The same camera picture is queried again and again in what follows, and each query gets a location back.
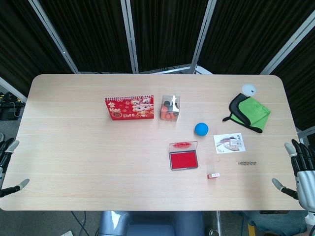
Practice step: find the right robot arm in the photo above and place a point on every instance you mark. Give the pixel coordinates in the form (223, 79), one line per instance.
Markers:
(311, 217)

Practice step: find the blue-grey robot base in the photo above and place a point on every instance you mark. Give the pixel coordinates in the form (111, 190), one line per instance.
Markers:
(152, 223)

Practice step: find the black equipment on floor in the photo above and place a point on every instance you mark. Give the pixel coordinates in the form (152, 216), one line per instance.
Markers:
(9, 105)

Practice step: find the illustrated postcard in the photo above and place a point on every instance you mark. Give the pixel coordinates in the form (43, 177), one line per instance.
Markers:
(230, 143)

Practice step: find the red ink pad case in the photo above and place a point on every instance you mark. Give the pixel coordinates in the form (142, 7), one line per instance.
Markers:
(183, 159)

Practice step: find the grey metal partition post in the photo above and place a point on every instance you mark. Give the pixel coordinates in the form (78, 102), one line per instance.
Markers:
(288, 44)
(55, 39)
(201, 41)
(130, 37)

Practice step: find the red desk calendar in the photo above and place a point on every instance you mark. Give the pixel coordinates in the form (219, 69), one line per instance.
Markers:
(130, 108)

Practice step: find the clear box of game pieces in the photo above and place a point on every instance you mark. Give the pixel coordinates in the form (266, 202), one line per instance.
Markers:
(170, 108)

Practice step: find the green cloth with black trim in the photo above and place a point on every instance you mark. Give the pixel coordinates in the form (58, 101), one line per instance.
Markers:
(253, 111)

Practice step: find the white round disc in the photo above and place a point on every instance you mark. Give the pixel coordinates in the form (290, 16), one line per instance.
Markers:
(248, 89)

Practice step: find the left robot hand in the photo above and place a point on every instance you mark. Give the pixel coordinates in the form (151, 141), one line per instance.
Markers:
(13, 145)

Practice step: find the blue ball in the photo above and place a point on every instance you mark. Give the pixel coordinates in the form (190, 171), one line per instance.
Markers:
(201, 128)

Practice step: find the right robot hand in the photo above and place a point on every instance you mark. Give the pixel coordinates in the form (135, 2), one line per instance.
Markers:
(305, 182)

